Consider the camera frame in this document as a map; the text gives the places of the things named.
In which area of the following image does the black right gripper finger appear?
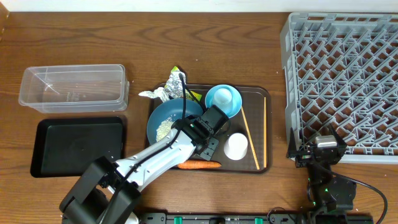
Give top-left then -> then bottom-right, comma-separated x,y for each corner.
328,124 -> 347,148
286,128 -> 297,158

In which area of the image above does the black waste tray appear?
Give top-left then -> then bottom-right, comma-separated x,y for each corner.
30,117 -> 125,178

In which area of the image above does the dark blue plate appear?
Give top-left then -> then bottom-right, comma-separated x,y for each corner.
147,98 -> 203,145

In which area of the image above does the wooden chopstick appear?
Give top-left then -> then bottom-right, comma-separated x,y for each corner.
263,97 -> 267,168
241,107 -> 260,170

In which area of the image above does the white rice pile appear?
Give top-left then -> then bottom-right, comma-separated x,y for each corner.
156,117 -> 174,142

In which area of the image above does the white pink cup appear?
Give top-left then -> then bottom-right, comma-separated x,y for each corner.
224,133 -> 248,161

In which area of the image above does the light blue small bowl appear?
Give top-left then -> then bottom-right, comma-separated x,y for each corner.
205,85 -> 243,118

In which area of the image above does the light blue cup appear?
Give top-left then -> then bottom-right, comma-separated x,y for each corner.
213,88 -> 233,110

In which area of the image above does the dark brown serving tray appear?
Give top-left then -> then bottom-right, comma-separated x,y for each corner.
143,82 -> 273,174

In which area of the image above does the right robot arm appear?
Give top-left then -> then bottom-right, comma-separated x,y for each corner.
286,126 -> 356,223

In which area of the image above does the right wooden chopstick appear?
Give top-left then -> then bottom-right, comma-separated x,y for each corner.
263,97 -> 267,168

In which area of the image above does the clear plastic bin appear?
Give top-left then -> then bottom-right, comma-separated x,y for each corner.
19,64 -> 129,113

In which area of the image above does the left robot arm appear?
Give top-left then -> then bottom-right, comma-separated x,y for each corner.
60,114 -> 227,223

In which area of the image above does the crumpled foil wrapper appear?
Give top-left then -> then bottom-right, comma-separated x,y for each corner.
164,66 -> 187,99

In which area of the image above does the left wooden chopstick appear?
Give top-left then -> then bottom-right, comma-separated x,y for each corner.
241,107 -> 260,170

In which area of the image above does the orange carrot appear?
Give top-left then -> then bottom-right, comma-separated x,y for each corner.
177,160 -> 221,169

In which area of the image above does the grey dishwasher rack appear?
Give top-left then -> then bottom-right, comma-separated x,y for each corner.
280,12 -> 397,164

